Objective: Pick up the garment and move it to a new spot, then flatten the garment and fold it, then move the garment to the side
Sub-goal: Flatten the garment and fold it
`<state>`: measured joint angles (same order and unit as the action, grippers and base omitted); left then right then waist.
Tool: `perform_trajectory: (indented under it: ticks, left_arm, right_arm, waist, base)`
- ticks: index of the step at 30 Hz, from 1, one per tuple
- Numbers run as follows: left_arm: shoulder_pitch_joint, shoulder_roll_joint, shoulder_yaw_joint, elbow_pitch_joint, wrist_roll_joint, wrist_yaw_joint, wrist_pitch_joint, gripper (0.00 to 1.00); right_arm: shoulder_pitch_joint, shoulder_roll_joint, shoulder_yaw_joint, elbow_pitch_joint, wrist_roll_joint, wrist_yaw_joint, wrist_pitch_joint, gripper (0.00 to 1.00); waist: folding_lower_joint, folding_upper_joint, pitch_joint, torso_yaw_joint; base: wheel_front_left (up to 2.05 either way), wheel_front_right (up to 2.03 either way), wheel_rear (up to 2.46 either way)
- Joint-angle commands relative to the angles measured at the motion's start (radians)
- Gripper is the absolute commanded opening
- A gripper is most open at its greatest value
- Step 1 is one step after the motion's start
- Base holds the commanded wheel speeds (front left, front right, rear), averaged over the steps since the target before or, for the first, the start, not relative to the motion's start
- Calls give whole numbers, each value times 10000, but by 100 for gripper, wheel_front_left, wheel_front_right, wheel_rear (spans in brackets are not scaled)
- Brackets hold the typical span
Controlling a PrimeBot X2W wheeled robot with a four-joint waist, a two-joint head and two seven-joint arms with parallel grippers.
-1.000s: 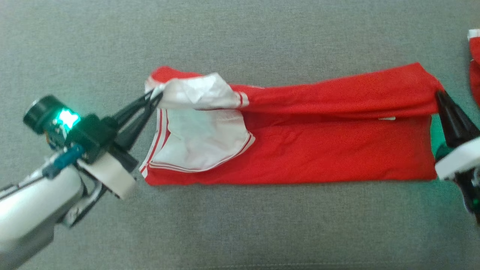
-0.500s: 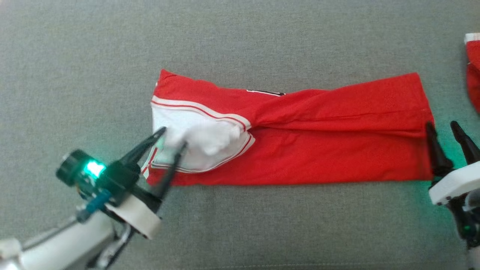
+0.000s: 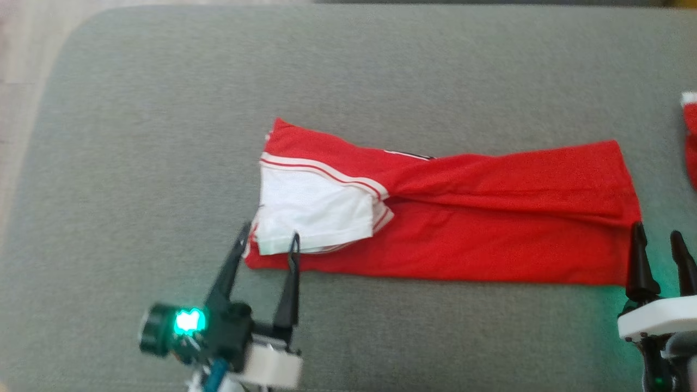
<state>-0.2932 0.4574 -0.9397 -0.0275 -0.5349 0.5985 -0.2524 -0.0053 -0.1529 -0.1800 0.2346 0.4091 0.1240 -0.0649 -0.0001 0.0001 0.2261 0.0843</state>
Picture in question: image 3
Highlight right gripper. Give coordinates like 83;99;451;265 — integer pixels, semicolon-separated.
617;222;697;392

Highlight large grey sofa chaise cushion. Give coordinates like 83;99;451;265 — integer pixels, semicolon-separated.
0;4;697;392

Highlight red Bulls jersey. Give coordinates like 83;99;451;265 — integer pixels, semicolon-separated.
243;118;643;287

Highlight red shorts with white stripe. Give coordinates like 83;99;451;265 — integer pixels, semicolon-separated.
681;91;697;190

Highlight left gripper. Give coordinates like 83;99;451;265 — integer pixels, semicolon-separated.
138;221;304;389

